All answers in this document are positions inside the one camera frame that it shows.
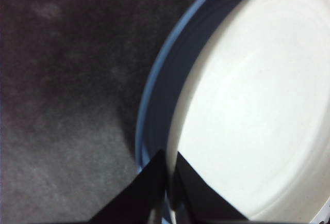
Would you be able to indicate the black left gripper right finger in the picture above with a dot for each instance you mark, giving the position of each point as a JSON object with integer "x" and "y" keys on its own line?
{"x": 198, "y": 198}

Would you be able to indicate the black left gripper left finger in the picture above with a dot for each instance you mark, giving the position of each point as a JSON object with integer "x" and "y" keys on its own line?
{"x": 139, "y": 198}

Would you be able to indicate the white round plate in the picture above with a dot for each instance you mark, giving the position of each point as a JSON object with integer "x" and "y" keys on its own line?
{"x": 252, "y": 105}

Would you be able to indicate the blue round plate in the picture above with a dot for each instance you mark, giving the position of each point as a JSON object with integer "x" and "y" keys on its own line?
{"x": 165, "y": 84}

